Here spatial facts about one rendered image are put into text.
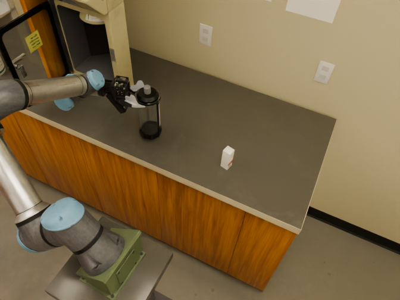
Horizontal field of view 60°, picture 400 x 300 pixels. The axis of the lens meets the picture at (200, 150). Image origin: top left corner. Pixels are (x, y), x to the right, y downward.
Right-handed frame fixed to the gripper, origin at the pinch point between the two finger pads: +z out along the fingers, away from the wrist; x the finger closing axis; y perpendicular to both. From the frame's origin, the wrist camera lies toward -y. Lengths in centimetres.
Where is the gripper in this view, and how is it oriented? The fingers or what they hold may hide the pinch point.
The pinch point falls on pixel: (147, 99)
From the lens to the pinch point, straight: 148.1
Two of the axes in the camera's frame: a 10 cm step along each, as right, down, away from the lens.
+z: 9.8, 1.8, -0.9
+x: 2.0, -7.5, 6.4
